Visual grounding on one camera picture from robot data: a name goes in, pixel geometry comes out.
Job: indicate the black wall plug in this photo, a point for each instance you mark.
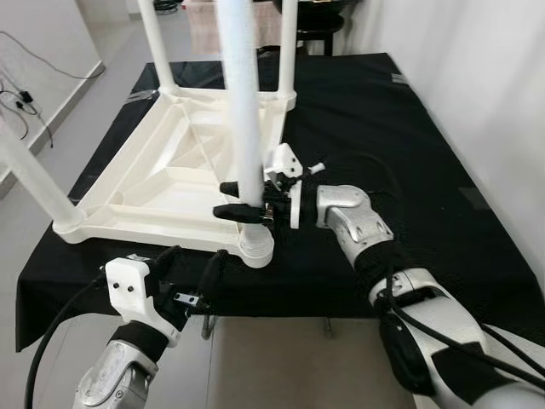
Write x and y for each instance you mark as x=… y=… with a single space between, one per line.
x=27 y=95

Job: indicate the small grey tape piece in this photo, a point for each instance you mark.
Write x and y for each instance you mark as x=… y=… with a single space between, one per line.
x=398 y=80

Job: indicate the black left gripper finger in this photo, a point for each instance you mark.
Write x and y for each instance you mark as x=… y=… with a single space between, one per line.
x=215 y=273
x=166 y=260

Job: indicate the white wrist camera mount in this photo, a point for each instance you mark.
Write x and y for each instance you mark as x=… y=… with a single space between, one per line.
x=132 y=285
x=283 y=162

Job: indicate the grey metal table leg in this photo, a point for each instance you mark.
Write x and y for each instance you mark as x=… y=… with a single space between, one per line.
x=207 y=328
x=329 y=328

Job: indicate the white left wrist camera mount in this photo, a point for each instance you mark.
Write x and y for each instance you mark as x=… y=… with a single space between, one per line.
x=132 y=285

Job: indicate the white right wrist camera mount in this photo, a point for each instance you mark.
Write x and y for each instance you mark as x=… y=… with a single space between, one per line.
x=283 y=162

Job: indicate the clear tape strip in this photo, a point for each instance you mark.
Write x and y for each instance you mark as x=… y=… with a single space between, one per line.
x=142 y=96

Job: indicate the black tablecloth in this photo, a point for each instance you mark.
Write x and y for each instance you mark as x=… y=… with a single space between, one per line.
x=409 y=153

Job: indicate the dark tape patch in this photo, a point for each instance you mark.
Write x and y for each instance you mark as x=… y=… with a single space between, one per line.
x=474 y=198

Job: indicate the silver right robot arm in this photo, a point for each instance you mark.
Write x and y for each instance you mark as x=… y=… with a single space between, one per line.
x=358 y=217

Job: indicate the black wooden stool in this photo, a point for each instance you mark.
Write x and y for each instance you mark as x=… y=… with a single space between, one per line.
x=319 y=34

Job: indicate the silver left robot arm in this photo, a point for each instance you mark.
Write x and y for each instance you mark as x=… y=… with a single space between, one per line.
x=119 y=375

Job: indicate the pink cloth covered table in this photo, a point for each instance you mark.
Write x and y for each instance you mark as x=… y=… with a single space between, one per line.
x=200 y=25

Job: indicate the white plastic table top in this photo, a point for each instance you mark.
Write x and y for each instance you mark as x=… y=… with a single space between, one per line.
x=170 y=179

